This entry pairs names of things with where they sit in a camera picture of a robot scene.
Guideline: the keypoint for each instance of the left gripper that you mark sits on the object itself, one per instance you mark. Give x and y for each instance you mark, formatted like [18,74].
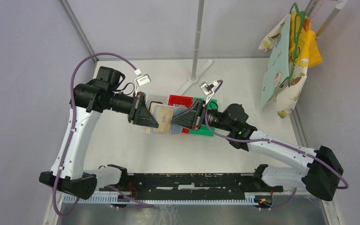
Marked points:
[139,114]

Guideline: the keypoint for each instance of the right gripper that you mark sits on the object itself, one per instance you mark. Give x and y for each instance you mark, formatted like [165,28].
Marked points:
[197,110]

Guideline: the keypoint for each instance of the beige card holder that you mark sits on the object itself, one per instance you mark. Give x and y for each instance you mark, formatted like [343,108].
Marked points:
[148,130]

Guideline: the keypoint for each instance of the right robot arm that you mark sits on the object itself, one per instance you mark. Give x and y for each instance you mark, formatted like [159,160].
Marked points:
[316,170]

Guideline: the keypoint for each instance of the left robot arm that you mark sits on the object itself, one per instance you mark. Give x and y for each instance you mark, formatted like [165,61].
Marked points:
[67,174]

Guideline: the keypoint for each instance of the red plastic bin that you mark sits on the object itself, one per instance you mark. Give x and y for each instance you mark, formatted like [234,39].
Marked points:
[180,103]

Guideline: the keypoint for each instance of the green plastic bin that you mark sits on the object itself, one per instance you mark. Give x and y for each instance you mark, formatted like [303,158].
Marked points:
[204,131]

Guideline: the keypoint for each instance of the clear plastic bin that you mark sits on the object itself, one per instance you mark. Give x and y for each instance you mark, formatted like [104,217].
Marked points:
[153,99]

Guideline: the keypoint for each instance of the white pole stand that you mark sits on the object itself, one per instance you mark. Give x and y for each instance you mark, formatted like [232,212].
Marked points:
[196,72]

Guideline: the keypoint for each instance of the hanging patterned cloth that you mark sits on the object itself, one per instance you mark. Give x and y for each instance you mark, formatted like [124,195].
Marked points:
[275,79]

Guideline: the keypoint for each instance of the yellow hanging garment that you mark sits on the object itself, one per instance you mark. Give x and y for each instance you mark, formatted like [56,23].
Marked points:
[307,44]

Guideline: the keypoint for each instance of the green clothes hanger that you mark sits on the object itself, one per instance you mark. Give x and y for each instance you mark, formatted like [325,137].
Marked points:
[298,66]

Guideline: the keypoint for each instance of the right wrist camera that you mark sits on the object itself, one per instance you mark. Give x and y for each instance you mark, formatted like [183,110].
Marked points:
[209,90]

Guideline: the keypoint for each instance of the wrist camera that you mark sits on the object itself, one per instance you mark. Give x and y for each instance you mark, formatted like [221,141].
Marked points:
[140,80]
[209,90]

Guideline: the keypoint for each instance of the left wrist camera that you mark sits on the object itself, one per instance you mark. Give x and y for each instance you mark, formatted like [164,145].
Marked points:
[140,80]

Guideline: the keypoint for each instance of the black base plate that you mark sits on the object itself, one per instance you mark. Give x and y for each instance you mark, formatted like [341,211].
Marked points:
[193,186]

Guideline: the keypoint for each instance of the white hanger rail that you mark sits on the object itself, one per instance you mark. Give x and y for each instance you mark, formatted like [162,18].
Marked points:
[338,7]

